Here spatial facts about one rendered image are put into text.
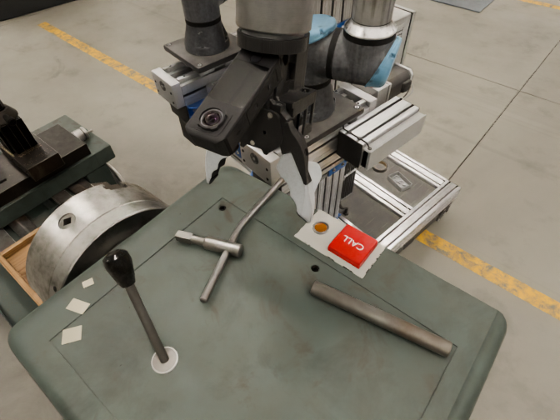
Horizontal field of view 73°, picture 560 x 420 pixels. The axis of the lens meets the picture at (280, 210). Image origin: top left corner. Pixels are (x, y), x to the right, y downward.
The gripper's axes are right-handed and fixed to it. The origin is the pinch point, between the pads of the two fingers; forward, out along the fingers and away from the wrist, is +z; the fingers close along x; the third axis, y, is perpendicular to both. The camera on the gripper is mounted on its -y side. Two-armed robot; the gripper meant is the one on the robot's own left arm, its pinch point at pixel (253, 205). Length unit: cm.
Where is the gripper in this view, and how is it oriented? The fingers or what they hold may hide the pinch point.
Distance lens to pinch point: 47.9
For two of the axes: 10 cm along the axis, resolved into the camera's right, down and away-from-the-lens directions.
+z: -0.8, 8.1, 5.8
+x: -8.7, -3.4, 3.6
